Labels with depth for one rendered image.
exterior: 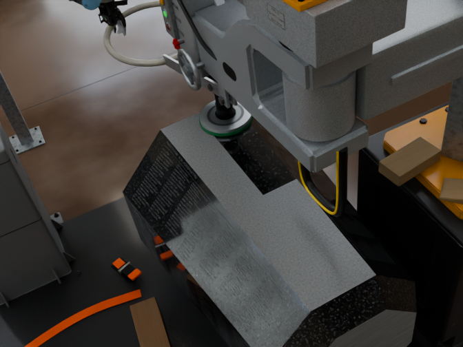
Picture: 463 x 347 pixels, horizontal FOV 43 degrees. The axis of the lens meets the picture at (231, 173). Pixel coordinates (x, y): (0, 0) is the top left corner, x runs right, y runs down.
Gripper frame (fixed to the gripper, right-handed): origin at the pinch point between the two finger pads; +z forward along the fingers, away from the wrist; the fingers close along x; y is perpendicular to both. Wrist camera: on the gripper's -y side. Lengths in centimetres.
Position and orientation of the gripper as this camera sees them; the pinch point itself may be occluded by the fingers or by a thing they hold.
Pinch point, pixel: (120, 31)
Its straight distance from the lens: 299.3
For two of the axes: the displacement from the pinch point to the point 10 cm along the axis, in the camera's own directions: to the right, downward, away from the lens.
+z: 1.1, 6.4, 7.6
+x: 8.7, 3.1, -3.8
